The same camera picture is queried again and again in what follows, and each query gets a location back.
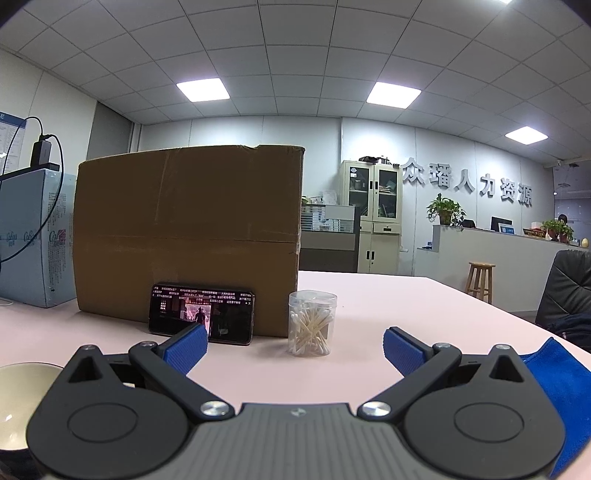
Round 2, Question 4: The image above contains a brown cardboard box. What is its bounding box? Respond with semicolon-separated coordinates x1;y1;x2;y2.
75;144;306;340

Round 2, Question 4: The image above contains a white reception counter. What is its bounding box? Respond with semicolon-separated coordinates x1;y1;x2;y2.
416;224;591;324

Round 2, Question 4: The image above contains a small potted plant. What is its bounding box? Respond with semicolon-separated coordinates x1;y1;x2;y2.
541;219;575;244

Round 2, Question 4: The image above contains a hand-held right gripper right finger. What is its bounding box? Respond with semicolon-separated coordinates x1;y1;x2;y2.
358;326;533;420

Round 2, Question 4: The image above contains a dark blue ceramic bowl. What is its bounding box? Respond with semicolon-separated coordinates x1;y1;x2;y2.
0;362;65;467

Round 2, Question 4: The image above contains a grey office partition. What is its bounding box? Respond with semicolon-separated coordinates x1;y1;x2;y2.
299;204;362;274

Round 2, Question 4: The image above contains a large light blue carton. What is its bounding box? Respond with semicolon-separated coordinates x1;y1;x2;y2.
0;167;79;309

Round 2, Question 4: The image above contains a wooden stool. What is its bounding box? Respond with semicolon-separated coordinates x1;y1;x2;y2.
465;261;496;305

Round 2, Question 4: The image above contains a wall notice board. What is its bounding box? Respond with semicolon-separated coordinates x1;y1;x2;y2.
0;111;24;178

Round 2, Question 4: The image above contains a silver wall lettering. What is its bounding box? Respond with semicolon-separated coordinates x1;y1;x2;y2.
401;157;534;208

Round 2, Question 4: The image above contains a black power adapter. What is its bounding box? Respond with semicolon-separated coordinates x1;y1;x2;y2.
31;134;55;166

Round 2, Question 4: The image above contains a black smartphone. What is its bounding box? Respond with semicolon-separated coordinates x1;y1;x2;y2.
148;282;256;346

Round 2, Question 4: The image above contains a black office chair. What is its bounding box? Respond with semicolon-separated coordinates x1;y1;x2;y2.
536;249;591;330

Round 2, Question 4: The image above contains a blue cloth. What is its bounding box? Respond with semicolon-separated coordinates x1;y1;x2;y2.
519;337;591;478

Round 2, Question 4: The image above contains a large potted plant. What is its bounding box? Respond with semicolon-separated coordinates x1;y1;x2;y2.
426;193;467;228

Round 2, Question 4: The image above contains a flat black laptop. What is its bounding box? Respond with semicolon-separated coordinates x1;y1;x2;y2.
0;162;62;182

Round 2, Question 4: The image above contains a dark cloth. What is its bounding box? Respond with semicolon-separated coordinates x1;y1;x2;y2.
547;314;591;354

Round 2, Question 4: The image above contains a square ceiling light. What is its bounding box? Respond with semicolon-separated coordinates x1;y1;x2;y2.
176;78;232;103
367;82;422;108
504;126;549;145

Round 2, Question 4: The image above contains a beige metal cabinet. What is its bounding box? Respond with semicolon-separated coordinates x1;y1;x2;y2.
338;159;403;275

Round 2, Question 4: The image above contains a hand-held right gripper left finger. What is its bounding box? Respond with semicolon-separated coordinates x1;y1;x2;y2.
55;322;235;419

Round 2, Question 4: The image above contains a clear cotton swab jar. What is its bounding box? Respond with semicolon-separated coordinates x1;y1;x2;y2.
288;291;338;357

